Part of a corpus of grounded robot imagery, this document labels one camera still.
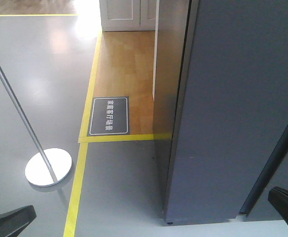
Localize silver sign stand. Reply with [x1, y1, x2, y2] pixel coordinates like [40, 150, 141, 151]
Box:
[0, 66, 72, 188]

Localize dark floor sign mat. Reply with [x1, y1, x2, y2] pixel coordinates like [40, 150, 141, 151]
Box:
[87, 96, 130, 136]

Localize dark grey fridge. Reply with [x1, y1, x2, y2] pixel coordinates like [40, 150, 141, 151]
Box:
[153, 0, 288, 226]

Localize white cabinet doors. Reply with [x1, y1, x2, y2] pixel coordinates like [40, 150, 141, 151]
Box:
[99, 0, 157, 32]

